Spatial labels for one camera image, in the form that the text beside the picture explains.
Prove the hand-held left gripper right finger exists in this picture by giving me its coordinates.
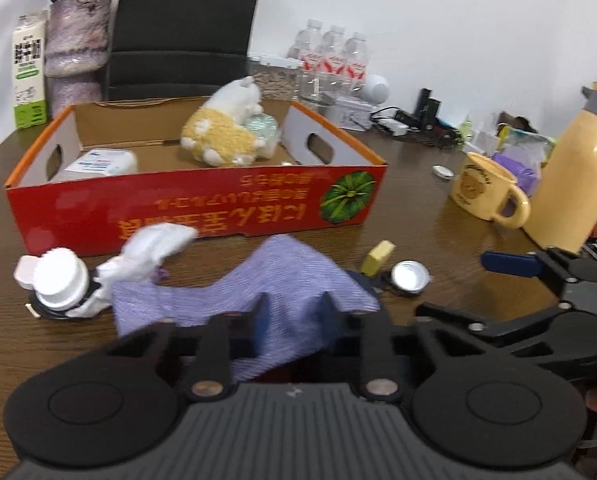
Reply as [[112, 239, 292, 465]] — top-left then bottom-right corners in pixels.
[[315, 291, 484, 403]]

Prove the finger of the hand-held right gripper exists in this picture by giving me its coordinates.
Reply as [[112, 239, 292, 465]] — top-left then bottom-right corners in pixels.
[[415, 302, 576, 352], [481, 246, 597, 301]]

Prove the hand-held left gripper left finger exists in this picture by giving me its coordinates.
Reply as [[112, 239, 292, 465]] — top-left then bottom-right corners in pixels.
[[106, 292, 272, 404]]

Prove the purple knitted pouch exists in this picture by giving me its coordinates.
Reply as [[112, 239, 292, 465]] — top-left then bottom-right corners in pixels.
[[111, 234, 381, 380]]

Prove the wide white screw lid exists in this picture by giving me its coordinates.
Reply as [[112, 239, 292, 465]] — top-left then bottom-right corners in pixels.
[[389, 260, 430, 297]]

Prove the red cardboard box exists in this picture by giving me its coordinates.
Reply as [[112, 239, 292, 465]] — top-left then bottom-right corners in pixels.
[[6, 99, 388, 257]]

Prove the yellow plush paw toy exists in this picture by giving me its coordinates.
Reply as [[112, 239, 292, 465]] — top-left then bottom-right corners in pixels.
[[180, 76, 265, 167]]

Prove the clear plastic bag roll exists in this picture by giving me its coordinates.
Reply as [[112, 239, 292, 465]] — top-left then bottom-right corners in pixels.
[[243, 114, 282, 159]]

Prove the translucent plastic wipes container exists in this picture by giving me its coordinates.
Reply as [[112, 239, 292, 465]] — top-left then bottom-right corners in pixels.
[[61, 149, 138, 181]]

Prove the wooden desk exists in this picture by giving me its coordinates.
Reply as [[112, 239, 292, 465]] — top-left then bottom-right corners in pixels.
[[0, 100, 597, 461]]

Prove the small yellow block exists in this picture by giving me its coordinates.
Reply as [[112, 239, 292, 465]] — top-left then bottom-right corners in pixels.
[[362, 240, 396, 277]]

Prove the yellow bear mug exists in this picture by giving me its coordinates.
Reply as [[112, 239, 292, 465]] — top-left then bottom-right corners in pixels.
[[448, 151, 531, 230]]

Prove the purple gift bag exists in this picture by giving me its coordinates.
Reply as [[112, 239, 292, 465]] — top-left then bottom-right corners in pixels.
[[493, 152, 544, 196]]

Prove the yellow thermos jug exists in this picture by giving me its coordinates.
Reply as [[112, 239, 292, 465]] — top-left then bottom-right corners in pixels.
[[523, 81, 597, 255]]

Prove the crumpled white tissue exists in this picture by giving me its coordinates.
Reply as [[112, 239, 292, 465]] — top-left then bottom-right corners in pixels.
[[81, 223, 199, 320]]

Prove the white ribbed-cap bottle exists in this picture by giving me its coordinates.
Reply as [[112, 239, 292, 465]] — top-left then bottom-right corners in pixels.
[[32, 249, 90, 311]]

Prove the white tin box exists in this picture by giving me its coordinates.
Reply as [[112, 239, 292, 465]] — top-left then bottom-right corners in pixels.
[[333, 96, 374, 133]]

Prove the white round speaker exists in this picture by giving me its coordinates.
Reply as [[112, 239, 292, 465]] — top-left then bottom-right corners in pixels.
[[361, 74, 391, 106]]

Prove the small white flip cap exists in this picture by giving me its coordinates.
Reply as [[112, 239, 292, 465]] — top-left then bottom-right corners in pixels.
[[13, 255, 42, 290]]

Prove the clear snack jar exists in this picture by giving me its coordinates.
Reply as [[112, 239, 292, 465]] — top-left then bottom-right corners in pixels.
[[251, 55, 301, 101]]

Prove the black paper bag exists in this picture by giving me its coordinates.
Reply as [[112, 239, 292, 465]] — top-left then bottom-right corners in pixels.
[[101, 0, 268, 103]]

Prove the purple marbled vase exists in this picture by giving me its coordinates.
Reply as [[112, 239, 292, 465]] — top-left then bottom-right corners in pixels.
[[44, 0, 113, 120]]

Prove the white green milk carton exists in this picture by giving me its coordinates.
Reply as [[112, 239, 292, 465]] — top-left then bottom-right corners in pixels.
[[11, 12, 48, 131]]

